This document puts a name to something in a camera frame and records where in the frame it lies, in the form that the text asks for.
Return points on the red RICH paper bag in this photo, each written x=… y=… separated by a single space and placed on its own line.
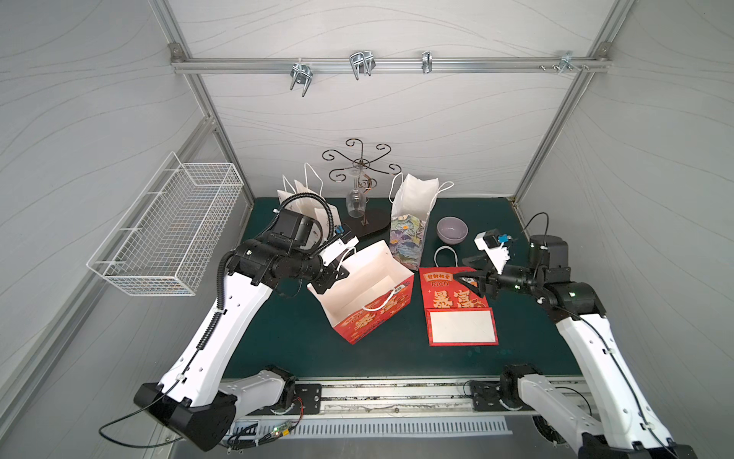
x=454 y=315

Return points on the slotted cable duct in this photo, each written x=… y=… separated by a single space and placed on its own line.
x=401 y=427

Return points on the green felt table mat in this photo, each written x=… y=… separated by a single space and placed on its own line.
x=292 y=332

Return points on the pink ceramic bowl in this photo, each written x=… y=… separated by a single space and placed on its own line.
x=452 y=230

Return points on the clear wine glass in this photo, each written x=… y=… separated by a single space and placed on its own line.
x=356 y=199

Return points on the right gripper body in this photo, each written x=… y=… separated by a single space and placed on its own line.
x=490 y=280

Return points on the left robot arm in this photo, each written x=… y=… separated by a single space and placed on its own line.
x=246 y=278

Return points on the white printed paper bag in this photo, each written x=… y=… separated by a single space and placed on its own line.
x=309 y=206

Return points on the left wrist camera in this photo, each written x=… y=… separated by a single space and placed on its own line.
x=343 y=240

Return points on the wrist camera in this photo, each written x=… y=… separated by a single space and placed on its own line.
x=496 y=246
x=343 y=240

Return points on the white wire wall basket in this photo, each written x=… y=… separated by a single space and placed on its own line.
x=163 y=243

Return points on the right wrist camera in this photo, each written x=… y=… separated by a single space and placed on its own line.
x=496 y=246

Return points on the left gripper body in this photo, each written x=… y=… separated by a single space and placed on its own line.
x=324 y=272

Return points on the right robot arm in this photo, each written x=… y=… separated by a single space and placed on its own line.
x=626 y=425

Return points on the floral print paper bag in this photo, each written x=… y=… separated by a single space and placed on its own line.
x=412 y=201

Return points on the metal hook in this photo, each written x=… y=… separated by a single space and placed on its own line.
x=427 y=62
x=301 y=74
x=566 y=64
x=362 y=63

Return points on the black metal cup tree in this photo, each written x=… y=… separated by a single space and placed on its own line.
x=362 y=219

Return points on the aluminium top rail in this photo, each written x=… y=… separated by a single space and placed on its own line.
x=384 y=65

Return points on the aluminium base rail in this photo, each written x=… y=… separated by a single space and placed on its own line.
x=463 y=397

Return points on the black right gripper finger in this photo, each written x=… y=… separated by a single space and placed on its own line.
x=475 y=281
x=475 y=262

